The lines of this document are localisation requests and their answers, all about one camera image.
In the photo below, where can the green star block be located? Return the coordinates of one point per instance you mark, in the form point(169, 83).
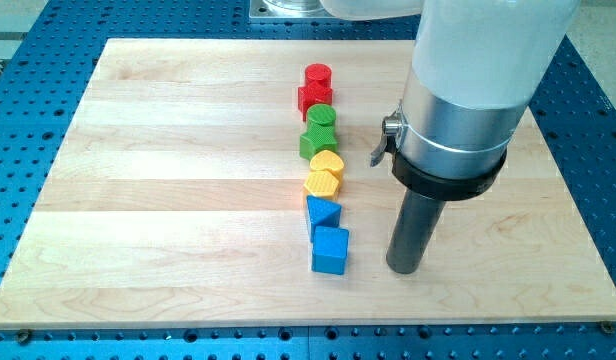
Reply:
point(316, 139)

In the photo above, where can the wooden board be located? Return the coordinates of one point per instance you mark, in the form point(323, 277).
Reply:
point(176, 200)

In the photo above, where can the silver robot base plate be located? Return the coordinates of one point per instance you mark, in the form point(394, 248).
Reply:
point(270, 10)

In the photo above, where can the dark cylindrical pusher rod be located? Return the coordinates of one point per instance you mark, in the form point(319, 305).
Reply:
point(413, 230)

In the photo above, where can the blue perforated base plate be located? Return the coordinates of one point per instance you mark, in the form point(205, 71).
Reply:
point(40, 89)

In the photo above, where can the yellow hexagon block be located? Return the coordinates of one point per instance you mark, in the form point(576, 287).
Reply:
point(322, 184)

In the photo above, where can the yellow heart block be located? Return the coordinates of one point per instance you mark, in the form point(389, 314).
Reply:
point(329, 161)

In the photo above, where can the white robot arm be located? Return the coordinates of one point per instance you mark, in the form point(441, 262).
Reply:
point(475, 67)

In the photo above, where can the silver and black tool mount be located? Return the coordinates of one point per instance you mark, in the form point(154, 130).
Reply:
point(441, 150)

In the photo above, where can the blue cube block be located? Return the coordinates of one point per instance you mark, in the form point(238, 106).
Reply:
point(330, 250)

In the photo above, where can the red cylinder block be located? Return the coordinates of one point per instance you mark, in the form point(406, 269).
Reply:
point(318, 73)

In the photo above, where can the green cylinder block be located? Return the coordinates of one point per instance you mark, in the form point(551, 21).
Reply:
point(321, 115)

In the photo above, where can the blue triangle block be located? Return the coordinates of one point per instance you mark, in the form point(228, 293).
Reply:
point(321, 212)

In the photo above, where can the red star block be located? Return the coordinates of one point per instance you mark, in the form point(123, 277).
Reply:
point(311, 94)

